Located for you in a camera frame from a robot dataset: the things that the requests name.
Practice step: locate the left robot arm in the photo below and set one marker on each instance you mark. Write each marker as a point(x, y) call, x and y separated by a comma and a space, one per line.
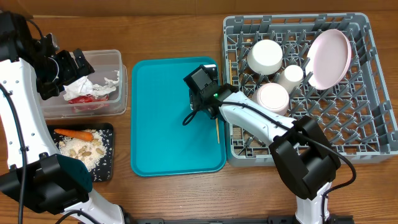
point(39, 177)

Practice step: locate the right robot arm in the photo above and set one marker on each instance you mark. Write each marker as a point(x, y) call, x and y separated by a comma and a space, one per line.
point(301, 152)

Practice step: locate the white napkin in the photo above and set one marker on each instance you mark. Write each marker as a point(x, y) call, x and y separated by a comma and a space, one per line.
point(81, 87)

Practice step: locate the grey dish rack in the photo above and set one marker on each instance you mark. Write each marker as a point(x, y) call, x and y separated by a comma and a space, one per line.
point(356, 115)

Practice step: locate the peanut shells and rice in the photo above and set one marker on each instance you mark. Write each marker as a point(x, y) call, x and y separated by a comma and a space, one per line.
point(97, 155)

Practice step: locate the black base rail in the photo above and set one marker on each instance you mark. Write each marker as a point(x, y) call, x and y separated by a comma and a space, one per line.
point(286, 219)

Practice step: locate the black plastic tray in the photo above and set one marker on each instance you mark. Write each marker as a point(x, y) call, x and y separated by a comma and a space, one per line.
point(82, 127)

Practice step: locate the clear plastic bin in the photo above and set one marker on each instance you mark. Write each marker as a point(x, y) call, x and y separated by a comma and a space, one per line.
point(104, 63)

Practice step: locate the aluminium foil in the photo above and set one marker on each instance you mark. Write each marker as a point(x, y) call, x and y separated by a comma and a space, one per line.
point(109, 85)

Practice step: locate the wooden chopstick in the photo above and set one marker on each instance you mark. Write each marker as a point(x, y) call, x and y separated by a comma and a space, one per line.
point(217, 130)
point(230, 73)

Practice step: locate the teal serving tray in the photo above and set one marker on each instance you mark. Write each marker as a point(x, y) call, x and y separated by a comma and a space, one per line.
point(160, 143)

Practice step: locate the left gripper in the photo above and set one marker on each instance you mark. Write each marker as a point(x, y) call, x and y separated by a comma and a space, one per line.
point(71, 71)

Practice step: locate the white cup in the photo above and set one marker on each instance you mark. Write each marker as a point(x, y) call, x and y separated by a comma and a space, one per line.
point(291, 77)

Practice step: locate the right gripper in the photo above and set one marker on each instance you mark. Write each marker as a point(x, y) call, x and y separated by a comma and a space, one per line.
point(198, 100)

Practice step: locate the red snack wrapper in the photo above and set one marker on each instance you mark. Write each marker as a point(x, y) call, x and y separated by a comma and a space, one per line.
point(89, 102)

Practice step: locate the large pink plate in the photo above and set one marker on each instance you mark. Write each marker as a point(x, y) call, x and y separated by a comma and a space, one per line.
point(329, 59)

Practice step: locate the orange carrot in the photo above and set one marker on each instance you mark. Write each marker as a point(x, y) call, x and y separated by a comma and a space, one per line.
point(82, 135)

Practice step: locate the white bowl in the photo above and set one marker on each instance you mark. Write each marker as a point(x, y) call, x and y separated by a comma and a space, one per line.
point(265, 57)

